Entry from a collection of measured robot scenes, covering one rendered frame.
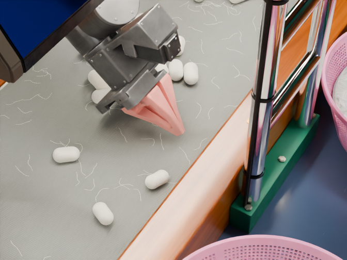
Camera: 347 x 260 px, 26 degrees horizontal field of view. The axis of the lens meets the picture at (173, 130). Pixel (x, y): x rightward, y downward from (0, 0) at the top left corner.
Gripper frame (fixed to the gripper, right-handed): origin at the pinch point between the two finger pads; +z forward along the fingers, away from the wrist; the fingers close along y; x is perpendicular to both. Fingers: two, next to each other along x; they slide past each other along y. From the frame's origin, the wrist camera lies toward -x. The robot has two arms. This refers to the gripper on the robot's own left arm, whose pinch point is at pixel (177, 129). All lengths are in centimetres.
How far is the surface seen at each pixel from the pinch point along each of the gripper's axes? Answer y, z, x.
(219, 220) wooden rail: -6.8, 10.5, -3.4
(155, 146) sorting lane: -2.7, -0.1, 2.4
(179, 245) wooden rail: -15.1, 7.0, -6.8
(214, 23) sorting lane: 22.0, -4.4, 5.9
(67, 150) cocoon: -10.3, -7.3, 6.1
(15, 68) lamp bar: -24.1, -19.5, -22.5
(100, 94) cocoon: -0.2, -9.1, 7.6
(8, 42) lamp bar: -23.4, -21.4, -23.2
